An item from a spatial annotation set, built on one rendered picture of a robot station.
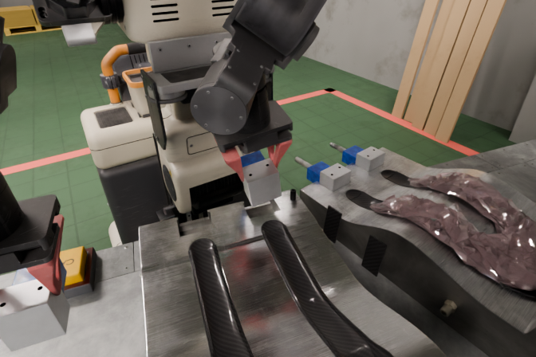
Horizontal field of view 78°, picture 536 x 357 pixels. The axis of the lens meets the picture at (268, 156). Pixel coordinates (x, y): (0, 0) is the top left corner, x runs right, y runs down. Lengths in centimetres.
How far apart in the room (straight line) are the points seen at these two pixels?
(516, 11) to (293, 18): 288
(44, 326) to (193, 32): 57
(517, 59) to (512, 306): 275
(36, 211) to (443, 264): 48
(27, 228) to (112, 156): 75
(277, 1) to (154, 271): 36
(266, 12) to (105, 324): 46
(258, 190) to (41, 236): 28
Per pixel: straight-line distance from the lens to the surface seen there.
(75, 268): 61
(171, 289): 46
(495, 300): 53
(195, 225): 56
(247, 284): 45
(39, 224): 36
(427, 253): 52
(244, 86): 31
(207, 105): 33
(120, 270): 63
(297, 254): 48
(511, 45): 319
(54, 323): 43
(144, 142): 109
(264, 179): 48
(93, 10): 73
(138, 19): 72
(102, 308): 59
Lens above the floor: 124
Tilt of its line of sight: 31 degrees down
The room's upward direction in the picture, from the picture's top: 1 degrees counter-clockwise
